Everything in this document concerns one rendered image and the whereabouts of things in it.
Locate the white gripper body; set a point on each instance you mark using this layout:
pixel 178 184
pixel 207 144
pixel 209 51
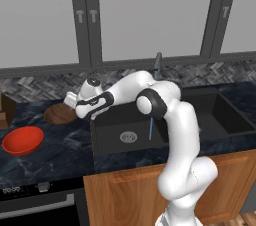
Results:
pixel 71 99

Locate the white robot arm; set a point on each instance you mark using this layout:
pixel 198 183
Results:
pixel 181 136

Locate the brown wooden bowl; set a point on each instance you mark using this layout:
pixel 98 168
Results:
pixel 57 115

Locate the black double sink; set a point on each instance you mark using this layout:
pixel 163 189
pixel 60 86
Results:
pixel 113 126

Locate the red bowl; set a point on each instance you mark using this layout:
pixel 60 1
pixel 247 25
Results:
pixel 22 140

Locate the brown wooden block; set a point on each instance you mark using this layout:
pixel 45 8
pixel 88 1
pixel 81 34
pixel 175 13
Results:
pixel 6 110

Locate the blue water stream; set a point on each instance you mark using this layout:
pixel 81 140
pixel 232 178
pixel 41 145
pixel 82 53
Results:
pixel 151 129

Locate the dark grey tap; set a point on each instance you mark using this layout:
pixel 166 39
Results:
pixel 157 65

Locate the wooden cupboard door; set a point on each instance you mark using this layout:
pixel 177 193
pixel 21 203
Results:
pixel 126 193

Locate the black oven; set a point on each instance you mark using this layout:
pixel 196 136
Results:
pixel 36 208

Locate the dark grey window frame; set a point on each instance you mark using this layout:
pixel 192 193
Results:
pixel 88 20

